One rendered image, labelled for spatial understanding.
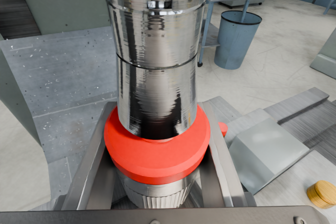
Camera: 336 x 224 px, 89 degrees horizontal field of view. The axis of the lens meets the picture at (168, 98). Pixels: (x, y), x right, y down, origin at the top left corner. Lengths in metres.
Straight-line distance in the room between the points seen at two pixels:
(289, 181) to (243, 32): 2.08
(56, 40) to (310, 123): 0.59
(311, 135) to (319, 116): 0.08
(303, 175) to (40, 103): 0.47
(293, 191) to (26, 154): 1.74
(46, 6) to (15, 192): 1.40
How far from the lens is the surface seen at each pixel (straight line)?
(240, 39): 2.30
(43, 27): 0.44
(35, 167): 1.69
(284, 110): 0.52
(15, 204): 1.61
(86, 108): 0.44
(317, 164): 0.29
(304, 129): 0.50
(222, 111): 0.34
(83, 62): 0.43
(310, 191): 0.25
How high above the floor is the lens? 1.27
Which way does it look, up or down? 43 degrees down
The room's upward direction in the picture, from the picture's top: 2 degrees clockwise
